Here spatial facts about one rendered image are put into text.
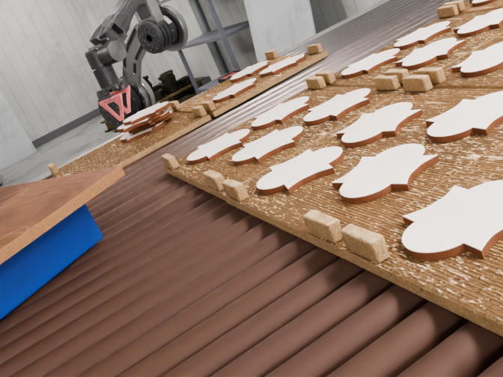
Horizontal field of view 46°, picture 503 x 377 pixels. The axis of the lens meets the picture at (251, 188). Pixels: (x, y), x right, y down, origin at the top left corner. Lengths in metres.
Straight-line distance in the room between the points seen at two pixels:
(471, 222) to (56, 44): 9.71
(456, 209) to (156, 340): 0.37
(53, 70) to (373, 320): 9.66
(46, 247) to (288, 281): 0.48
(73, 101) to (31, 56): 0.94
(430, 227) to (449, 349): 0.16
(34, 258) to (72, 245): 0.07
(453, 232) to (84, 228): 0.67
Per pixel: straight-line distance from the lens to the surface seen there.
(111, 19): 1.78
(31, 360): 0.85
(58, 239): 1.05
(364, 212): 0.72
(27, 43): 10.07
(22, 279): 1.02
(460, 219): 0.63
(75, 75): 10.18
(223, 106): 1.63
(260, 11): 5.73
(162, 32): 2.60
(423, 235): 0.62
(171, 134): 1.58
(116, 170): 1.00
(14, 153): 9.59
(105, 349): 0.76
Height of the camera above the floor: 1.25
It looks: 19 degrees down
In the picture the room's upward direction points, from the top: 24 degrees counter-clockwise
